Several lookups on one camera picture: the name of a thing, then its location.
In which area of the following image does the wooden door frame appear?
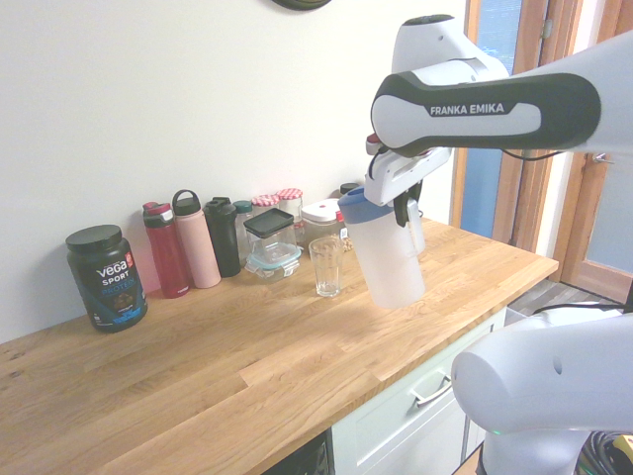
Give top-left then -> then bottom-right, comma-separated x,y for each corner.
449,0 -> 585,258

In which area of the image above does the jar white lid red dot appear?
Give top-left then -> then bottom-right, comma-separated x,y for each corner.
300,200 -> 346,251

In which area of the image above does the red water bottle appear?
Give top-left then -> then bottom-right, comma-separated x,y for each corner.
141,200 -> 192,300

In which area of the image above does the wooden door glass panel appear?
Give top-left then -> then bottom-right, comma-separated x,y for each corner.
558,0 -> 633,303

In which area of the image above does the black Vega protein tub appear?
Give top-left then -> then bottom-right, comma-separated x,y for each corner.
65,225 -> 149,334

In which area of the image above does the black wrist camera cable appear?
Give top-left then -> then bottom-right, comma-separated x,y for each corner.
369,144 -> 395,175

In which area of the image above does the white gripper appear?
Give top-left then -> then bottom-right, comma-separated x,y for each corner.
364,146 -> 453,230

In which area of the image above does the jar red gingham lid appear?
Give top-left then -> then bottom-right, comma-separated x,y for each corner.
250,194 -> 281,219
275,187 -> 306,246

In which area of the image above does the clear bottle teal lid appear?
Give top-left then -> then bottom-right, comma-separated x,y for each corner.
232,199 -> 255,267

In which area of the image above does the white drawer with handle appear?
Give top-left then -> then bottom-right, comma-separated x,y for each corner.
330,306 -> 509,475

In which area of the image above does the black cable bundle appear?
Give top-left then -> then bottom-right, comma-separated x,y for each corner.
581,429 -> 633,475

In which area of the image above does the clear container black lid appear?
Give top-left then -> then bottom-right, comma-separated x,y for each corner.
242,207 -> 298,263

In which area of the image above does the black shaker bottle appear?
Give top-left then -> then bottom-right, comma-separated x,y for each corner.
203,196 -> 242,279

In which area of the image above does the pink bottle black lid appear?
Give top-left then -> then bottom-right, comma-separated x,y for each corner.
171,189 -> 223,290

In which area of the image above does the glass container teal clip lid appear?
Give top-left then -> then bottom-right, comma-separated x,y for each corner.
245,243 -> 303,284

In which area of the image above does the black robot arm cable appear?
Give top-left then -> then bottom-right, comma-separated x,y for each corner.
501,146 -> 633,318

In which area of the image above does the silver drawer handle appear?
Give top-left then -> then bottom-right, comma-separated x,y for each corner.
408,374 -> 454,408

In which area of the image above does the clear drinking glass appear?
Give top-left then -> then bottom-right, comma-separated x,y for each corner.
308,236 -> 345,299

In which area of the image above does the translucent water pitcher blue lid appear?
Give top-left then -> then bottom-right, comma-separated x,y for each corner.
337,186 -> 427,310

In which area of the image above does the black appliance under counter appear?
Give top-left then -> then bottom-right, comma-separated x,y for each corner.
291,434 -> 331,475

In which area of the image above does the black wall clock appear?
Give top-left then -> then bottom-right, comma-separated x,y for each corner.
270,0 -> 336,10

